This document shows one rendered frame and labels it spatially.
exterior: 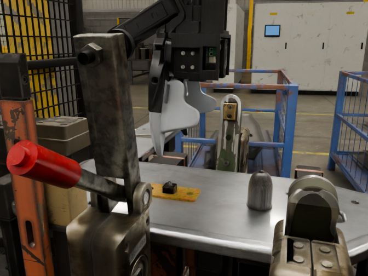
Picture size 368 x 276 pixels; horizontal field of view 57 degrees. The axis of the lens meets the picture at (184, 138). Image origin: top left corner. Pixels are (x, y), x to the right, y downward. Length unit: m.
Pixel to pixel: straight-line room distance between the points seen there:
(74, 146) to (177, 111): 0.33
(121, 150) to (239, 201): 0.22
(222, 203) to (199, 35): 0.22
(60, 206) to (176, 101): 0.17
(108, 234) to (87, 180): 0.06
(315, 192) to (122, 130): 0.16
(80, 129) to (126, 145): 0.40
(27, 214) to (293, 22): 8.03
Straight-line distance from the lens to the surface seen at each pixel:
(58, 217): 0.41
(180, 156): 0.70
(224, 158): 0.60
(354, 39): 8.53
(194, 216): 0.43
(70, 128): 0.67
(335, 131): 3.48
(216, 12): 0.41
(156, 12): 0.43
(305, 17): 8.32
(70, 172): 0.25
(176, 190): 0.49
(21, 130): 0.37
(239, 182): 0.53
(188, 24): 0.42
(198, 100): 0.49
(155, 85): 0.39
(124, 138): 0.30
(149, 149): 0.68
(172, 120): 0.40
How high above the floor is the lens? 1.21
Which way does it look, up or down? 16 degrees down
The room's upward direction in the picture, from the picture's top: straight up
